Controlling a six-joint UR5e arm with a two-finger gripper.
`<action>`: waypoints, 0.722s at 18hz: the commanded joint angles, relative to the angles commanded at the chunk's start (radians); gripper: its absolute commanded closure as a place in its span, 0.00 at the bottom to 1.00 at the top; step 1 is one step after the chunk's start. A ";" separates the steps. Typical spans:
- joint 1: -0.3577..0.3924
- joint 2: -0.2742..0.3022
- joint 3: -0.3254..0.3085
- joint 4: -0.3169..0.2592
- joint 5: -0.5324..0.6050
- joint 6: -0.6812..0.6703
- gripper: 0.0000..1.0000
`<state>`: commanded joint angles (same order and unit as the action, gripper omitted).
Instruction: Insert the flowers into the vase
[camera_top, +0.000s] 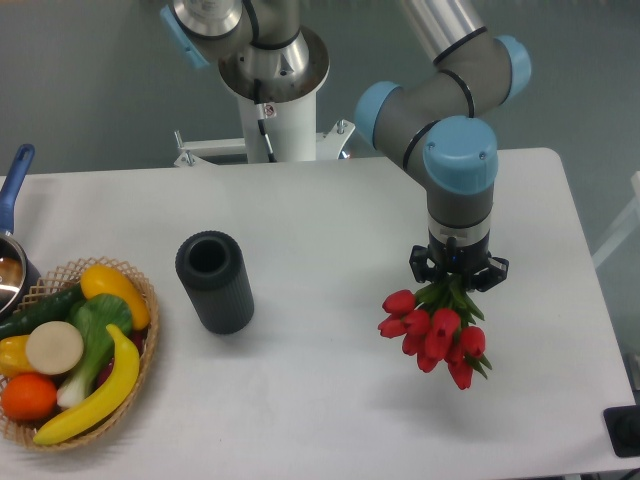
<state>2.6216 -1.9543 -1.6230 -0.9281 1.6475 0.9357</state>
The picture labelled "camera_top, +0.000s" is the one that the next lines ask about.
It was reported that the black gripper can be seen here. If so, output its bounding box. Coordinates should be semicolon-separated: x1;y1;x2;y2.
409;234;509;292

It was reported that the red tulip bouquet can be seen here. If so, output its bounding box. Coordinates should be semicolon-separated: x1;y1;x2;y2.
378;274;492;391

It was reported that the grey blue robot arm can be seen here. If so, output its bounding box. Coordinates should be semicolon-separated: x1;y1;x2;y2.
161;1;532;291

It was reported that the dark grey ribbed vase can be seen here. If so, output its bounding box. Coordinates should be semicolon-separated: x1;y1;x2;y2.
175;231;254;335

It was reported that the white table clamp right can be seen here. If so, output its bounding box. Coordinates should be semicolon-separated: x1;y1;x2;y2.
316;119;355;160

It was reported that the white table clamp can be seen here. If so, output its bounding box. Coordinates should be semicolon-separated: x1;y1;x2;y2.
173;130;246;168
316;119;355;160

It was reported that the black device at table edge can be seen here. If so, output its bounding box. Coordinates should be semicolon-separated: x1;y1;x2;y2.
603;405;639;458

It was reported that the white table clamp left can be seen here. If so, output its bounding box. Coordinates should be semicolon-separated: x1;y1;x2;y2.
173;130;246;168

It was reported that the green bok choy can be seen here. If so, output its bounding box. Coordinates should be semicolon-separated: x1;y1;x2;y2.
57;294;132;410

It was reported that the green cucumber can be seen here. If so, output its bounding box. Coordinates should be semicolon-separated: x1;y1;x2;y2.
1;284;85;340

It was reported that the yellow banana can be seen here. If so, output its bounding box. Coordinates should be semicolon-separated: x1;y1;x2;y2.
33;324;140;446

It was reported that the beige round radish slice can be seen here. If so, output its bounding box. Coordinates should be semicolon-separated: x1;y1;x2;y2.
25;321;84;375

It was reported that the orange fruit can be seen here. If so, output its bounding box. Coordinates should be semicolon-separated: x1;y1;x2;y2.
1;373;57;421

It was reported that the yellow bell pepper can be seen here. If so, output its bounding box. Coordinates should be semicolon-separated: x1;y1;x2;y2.
0;335;35;378

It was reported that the woven wicker basket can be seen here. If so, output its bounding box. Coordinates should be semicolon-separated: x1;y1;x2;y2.
1;257;159;451

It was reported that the white frame at right edge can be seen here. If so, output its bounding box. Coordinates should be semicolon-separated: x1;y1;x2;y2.
592;171;639;269

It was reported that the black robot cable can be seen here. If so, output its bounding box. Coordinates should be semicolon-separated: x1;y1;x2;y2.
252;78;278;163

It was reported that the blue handled pot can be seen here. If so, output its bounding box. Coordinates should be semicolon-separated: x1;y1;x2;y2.
1;144;40;320

